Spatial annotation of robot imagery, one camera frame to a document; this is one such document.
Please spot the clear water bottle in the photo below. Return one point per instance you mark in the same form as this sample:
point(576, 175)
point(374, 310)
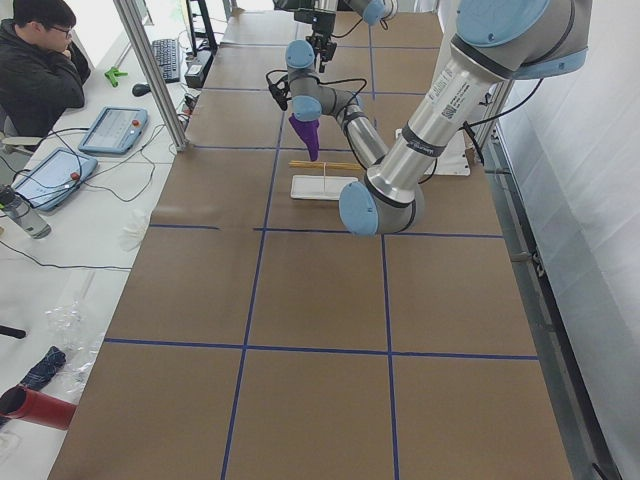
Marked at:
point(22, 214)

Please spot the aluminium frame post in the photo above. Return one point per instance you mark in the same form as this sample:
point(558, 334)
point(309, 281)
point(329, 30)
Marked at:
point(132, 23)

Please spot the dark blue folded umbrella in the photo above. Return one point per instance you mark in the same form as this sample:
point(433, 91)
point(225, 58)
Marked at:
point(44, 371)

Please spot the blue teach pendant far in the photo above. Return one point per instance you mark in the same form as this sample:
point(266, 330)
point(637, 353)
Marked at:
point(115, 131)

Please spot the white rack base tray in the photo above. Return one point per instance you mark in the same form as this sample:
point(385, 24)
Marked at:
point(312, 187)

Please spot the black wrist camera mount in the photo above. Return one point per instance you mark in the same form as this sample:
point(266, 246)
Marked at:
point(279, 89)

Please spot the blue teach pendant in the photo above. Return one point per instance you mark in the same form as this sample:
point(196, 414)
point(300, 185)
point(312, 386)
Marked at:
point(115, 131)
point(55, 178)

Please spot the blue teach pendant near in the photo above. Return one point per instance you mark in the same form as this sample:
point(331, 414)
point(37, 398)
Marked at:
point(55, 178)

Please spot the seated person in black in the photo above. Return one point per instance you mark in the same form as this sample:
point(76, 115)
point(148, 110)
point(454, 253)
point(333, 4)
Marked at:
point(43, 72)

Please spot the green clamp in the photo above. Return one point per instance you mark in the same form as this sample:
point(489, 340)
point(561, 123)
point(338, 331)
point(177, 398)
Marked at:
point(113, 75)

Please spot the clear plastic wrap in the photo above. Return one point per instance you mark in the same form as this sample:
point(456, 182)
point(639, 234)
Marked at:
point(74, 334)

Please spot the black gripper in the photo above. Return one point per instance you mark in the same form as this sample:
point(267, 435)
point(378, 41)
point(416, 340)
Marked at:
point(324, 24)

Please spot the black keyboard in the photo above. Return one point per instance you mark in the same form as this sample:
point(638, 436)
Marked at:
point(167, 55)

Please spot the red cylinder tube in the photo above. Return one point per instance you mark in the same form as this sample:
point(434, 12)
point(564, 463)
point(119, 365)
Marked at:
point(22, 403)

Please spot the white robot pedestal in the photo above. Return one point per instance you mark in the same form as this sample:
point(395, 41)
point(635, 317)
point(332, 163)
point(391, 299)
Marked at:
point(453, 161)

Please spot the purple microfiber towel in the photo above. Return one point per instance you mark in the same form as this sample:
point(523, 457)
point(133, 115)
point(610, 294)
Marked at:
point(307, 131)

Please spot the black computer mouse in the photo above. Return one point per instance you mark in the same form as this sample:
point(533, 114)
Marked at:
point(139, 90)

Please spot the black power strip box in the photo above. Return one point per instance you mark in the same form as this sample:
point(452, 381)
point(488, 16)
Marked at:
point(198, 68)

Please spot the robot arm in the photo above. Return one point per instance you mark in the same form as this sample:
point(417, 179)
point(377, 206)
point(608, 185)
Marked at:
point(369, 11)
point(493, 42)

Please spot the white crumpled tissue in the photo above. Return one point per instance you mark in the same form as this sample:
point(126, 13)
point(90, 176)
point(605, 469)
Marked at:
point(134, 230)

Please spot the wooden rack rod upper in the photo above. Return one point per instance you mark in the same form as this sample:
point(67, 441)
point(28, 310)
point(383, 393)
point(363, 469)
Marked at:
point(330, 165)

